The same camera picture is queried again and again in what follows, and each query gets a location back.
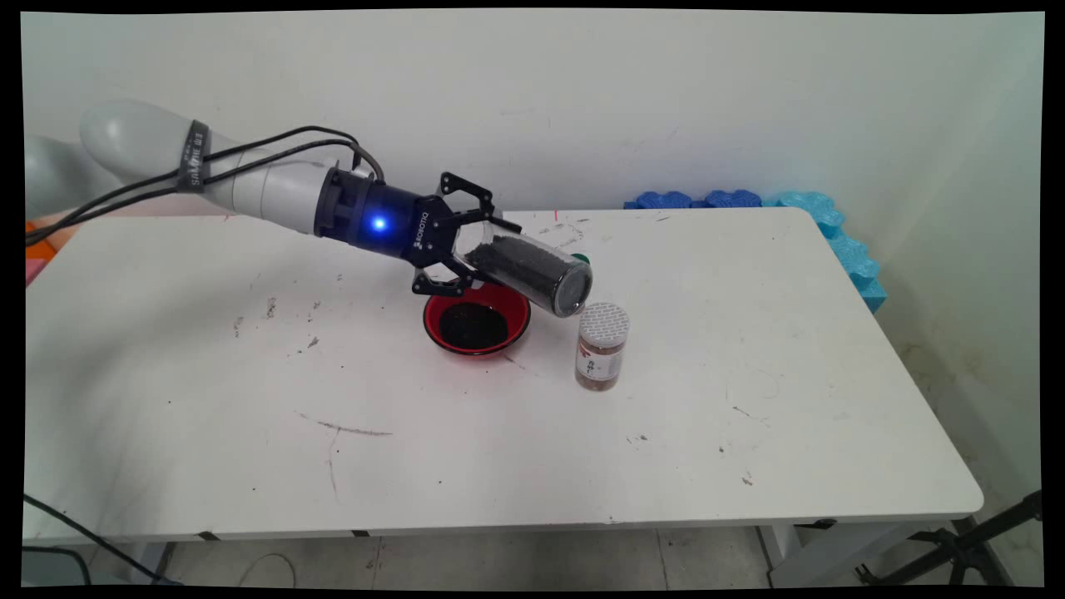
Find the dark blue foam mat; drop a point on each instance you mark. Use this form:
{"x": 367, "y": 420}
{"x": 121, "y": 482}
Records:
{"x": 666, "y": 200}

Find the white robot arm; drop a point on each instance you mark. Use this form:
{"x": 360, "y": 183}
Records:
{"x": 266, "y": 191}

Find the clear jar with black grains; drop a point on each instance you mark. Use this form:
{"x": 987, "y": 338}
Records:
{"x": 532, "y": 270}

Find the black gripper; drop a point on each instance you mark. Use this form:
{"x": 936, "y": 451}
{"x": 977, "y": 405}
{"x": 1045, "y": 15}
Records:
{"x": 391, "y": 220}

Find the red bowl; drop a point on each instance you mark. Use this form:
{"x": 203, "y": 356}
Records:
{"x": 518, "y": 314}

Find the light blue foam mat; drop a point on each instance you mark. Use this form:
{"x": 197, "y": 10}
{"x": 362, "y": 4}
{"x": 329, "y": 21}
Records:
{"x": 849, "y": 249}

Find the white table leg frame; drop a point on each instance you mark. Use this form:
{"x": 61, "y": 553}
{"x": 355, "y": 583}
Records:
{"x": 146, "y": 561}
{"x": 824, "y": 557}

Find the black tripod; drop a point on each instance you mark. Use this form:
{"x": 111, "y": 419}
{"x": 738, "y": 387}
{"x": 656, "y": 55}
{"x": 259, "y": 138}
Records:
{"x": 965, "y": 549}

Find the nut jar with white lid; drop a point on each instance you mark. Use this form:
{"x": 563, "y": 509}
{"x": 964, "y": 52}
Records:
{"x": 599, "y": 358}

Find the orange block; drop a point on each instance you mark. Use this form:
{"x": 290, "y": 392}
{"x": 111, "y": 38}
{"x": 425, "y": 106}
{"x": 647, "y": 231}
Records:
{"x": 35, "y": 243}

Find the black grain heap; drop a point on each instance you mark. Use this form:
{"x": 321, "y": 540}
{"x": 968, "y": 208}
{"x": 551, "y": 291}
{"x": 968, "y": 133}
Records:
{"x": 474, "y": 327}

